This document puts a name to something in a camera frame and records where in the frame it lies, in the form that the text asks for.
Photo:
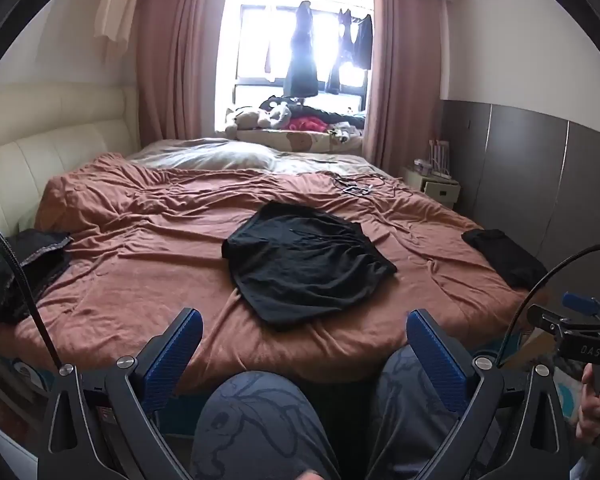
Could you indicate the pile of clothes and toys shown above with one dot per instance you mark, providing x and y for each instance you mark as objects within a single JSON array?
[{"x": 280, "y": 105}]

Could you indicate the black pants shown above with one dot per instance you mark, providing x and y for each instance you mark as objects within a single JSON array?
[
  {"x": 305, "y": 265},
  {"x": 505, "y": 257}
]

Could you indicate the dark hanging trousers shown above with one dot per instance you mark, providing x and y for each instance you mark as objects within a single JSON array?
[{"x": 336, "y": 77}]

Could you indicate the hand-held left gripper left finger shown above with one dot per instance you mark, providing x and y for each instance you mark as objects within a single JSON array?
[{"x": 172, "y": 355}]

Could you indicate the teal cartoon print bed sheet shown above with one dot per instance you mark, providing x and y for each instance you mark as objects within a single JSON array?
[{"x": 30, "y": 372}]

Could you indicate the small box on nightstand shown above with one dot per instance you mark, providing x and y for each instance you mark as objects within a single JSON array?
[{"x": 422, "y": 167}]

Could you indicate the dark hanging top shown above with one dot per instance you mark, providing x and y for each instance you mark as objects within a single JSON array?
[{"x": 364, "y": 40}]

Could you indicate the person's left leg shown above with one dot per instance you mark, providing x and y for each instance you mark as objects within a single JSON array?
[{"x": 260, "y": 425}]

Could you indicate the red cloth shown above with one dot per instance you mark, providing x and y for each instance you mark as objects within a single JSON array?
[{"x": 305, "y": 124}]

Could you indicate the cream sheer curtain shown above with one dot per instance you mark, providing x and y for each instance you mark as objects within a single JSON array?
[{"x": 117, "y": 5}]

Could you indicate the white nightstand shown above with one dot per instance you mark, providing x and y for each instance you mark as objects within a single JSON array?
[{"x": 440, "y": 190}]

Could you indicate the brown blanket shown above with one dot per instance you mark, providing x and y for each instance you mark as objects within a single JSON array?
[{"x": 145, "y": 240}]

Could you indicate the dark long hanging garment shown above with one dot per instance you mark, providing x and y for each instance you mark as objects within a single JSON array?
[{"x": 301, "y": 60}]

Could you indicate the folded black pants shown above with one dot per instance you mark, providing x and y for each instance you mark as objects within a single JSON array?
[{"x": 505, "y": 257}]

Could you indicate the cream plush toy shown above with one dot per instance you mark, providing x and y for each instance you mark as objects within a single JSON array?
[{"x": 247, "y": 119}]

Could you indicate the person's leg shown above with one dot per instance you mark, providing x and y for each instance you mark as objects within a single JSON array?
[
  {"x": 400, "y": 410},
  {"x": 260, "y": 425}
]

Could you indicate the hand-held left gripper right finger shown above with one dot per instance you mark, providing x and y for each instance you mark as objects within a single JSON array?
[{"x": 437, "y": 355}]

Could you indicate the white rack with pink items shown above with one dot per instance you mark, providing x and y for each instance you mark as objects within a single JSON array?
[{"x": 441, "y": 160}]

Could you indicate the cream padded headboard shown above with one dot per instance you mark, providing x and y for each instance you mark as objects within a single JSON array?
[{"x": 55, "y": 130}]

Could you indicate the cream bear print blanket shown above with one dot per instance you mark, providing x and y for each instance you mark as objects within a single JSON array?
[{"x": 280, "y": 139}]

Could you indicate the dark clothes pile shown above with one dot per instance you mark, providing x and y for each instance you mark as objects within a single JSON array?
[{"x": 10, "y": 280}]

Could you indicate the person's right hand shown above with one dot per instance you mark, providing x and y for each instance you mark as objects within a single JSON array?
[{"x": 592, "y": 410}]

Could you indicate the person's right leg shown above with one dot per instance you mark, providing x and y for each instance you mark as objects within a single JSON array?
[{"x": 400, "y": 410}]

